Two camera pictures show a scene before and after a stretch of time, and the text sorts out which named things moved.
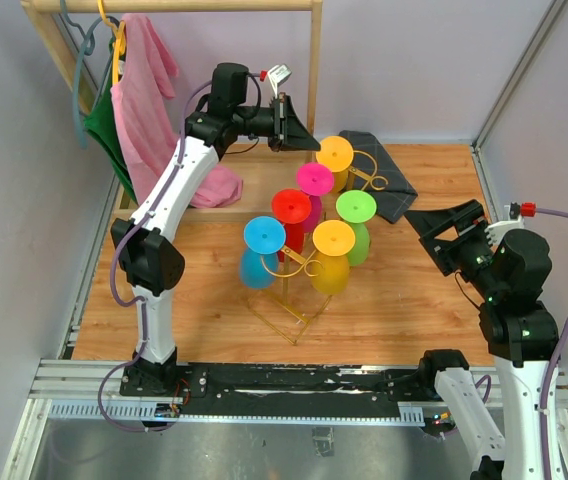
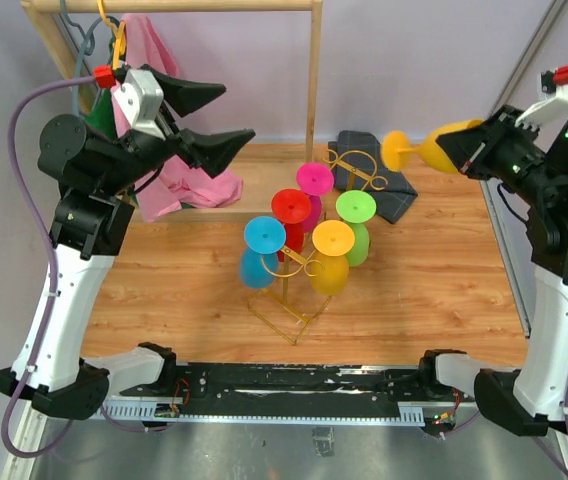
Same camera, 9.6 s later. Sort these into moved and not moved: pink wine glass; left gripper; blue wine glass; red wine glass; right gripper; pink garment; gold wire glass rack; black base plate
Moved: left gripper; right gripper
Not moved: red wine glass; pink wine glass; pink garment; gold wire glass rack; black base plate; blue wine glass
